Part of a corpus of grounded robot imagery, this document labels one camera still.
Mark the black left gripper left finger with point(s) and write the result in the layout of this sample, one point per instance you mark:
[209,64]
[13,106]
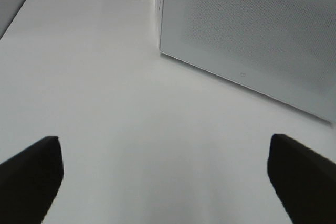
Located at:
[30,181]

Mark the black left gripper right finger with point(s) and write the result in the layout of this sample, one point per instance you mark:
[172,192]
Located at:
[303,180]

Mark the white microwave door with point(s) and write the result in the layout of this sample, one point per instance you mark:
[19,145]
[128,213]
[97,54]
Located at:
[284,49]

